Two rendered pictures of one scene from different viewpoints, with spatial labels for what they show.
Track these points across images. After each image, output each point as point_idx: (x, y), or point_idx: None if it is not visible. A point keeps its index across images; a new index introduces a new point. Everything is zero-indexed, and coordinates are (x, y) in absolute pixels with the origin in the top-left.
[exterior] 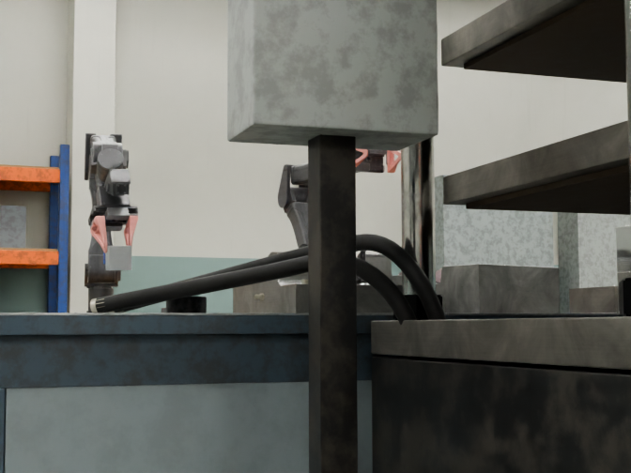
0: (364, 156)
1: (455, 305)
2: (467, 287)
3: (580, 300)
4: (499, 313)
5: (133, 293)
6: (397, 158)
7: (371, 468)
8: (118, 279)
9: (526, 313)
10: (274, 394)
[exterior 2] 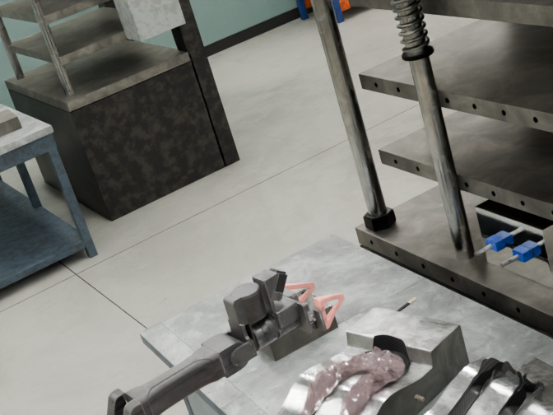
0: (342, 300)
1: (450, 373)
2: (455, 351)
3: (289, 340)
4: (546, 335)
5: None
6: (309, 290)
7: None
8: None
9: (528, 327)
10: None
